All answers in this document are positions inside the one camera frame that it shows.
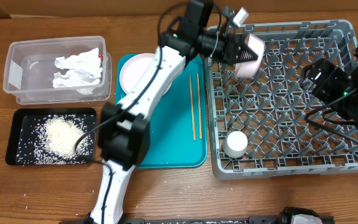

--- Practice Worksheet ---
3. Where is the pile of rice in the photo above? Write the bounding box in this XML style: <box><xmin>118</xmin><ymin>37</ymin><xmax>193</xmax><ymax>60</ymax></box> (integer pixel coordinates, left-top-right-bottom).
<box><xmin>15</xmin><ymin>114</ymin><xmax>95</xmax><ymax>166</ymax></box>

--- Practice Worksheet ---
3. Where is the left wooden chopstick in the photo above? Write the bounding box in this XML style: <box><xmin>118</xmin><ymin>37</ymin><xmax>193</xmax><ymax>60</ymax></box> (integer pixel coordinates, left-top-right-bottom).
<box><xmin>189</xmin><ymin>75</ymin><xmax>196</xmax><ymax>141</ymax></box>

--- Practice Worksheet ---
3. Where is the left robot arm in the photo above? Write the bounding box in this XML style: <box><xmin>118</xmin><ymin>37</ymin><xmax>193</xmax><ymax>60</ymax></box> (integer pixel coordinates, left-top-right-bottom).
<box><xmin>84</xmin><ymin>1</ymin><xmax>265</xmax><ymax>223</ymax></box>

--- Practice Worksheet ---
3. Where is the small white cup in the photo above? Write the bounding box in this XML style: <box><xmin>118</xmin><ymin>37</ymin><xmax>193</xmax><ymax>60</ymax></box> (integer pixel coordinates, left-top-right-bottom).
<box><xmin>223</xmin><ymin>131</ymin><xmax>248</xmax><ymax>158</ymax></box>

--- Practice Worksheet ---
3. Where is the right wooden chopstick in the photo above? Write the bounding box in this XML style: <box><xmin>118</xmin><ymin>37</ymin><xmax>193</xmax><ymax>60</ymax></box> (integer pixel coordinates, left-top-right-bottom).
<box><xmin>196</xmin><ymin>73</ymin><xmax>203</xmax><ymax>139</ymax></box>

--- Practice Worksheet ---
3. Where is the white napkin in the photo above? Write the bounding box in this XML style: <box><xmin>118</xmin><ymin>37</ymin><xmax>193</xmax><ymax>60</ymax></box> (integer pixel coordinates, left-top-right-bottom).
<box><xmin>52</xmin><ymin>47</ymin><xmax>103</xmax><ymax>95</ymax></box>

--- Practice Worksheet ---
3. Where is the wooden chopstick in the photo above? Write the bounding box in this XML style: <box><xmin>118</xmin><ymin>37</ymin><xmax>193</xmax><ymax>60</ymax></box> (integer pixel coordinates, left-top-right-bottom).
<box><xmin>189</xmin><ymin>75</ymin><xmax>196</xmax><ymax>141</ymax></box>
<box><xmin>196</xmin><ymin>73</ymin><xmax>203</xmax><ymax>139</ymax></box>

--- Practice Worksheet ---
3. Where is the large white plate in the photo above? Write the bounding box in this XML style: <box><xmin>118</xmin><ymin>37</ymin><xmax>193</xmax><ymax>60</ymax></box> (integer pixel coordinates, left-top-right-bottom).
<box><xmin>119</xmin><ymin>53</ymin><xmax>173</xmax><ymax>97</ymax></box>

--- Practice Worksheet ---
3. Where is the teal serving tray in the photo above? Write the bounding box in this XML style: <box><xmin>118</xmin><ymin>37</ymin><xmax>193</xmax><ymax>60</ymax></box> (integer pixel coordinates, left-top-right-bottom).
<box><xmin>115</xmin><ymin>52</ymin><xmax>208</xmax><ymax>170</ymax></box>

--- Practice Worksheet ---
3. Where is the black plastic tray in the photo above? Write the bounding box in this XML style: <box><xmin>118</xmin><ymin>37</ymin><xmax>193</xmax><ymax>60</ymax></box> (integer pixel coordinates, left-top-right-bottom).
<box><xmin>5</xmin><ymin>108</ymin><xmax>96</xmax><ymax>165</ymax></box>

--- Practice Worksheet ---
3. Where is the small pink bowl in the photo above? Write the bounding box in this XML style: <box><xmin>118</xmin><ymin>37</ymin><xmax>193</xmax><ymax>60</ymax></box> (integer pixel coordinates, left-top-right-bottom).
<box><xmin>234</xmin><ymin>34</ymin><xmax>265</xmax><ymax>78</ymax></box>

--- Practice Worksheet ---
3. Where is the grey dishwasher rack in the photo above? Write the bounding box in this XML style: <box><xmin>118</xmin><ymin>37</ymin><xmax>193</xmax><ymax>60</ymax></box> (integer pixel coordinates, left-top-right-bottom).
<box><xmin>204</xmin><ymin>20</ymin><xmax>358</xmax><ymax>180</ymax></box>

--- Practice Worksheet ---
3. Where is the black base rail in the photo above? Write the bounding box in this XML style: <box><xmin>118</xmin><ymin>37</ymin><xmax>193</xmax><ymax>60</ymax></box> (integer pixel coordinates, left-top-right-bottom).
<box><xmin>59</xmin><ymin>207</ymin><xmax>335</xmax><ymax>224</ymax></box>

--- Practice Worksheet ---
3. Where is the clear plastic waste bin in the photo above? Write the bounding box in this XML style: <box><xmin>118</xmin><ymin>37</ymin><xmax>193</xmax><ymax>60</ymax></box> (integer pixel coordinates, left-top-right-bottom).
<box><xmin>3</xmin><ymin>36</ymin><xmax>112</xmax><ymax>105</ymax></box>

